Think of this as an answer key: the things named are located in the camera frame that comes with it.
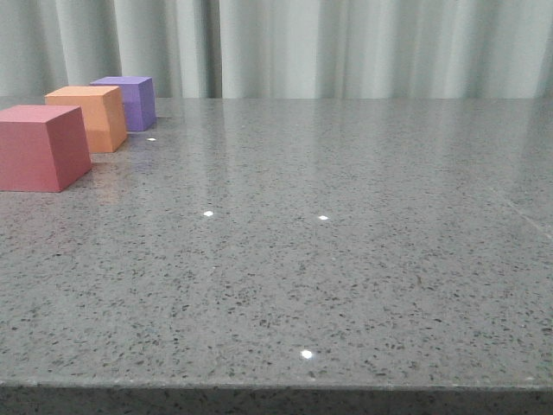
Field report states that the orange foam cube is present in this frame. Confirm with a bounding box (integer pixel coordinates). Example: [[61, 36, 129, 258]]
[[44, 86, 127, 153]]

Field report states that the grey-white curtain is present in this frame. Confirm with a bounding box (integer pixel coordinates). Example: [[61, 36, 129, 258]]
[[1, 1, 552, 99]]

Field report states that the purple foam cube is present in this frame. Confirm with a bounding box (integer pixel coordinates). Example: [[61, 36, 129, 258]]
[[90, 76, 156, 131]]

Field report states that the red foam cube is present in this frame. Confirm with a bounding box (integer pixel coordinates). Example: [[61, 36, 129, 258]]
[[1, 105, 92, 192]]

